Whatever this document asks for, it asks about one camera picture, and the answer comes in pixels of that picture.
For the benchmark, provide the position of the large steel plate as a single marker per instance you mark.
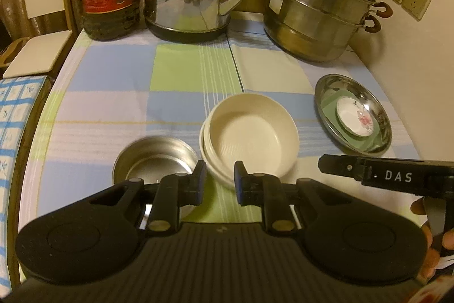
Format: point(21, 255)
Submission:
point(330, 84)

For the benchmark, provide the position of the blue white patterned cloth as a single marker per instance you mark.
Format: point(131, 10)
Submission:
point(22, 100)

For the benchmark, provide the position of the stacked steel steamer pot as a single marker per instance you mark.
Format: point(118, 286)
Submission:
point(320, 30)

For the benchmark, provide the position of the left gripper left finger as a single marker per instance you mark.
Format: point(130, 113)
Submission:
point(170, 194)

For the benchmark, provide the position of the white floral shallow dish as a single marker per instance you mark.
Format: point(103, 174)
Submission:
point(354, 117)

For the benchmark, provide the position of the cream plastic bowl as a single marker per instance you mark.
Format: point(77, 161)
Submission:
point(254, 129)

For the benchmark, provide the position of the white floral ceramic bowl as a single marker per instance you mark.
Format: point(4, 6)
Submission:
point(223, 176)

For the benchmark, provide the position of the green square plastic plate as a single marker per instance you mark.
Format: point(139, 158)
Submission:
point(368, 144)

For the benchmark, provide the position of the white wooden chair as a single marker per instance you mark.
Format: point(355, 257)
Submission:
point(44, 54)

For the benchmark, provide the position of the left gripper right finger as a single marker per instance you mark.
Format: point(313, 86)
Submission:
point(265, 191)

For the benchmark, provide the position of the checked pastel tablecloth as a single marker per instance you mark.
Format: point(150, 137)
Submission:
point(109, 94)

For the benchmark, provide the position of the small steel bowl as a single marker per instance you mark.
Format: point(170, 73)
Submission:
point(152, 158)

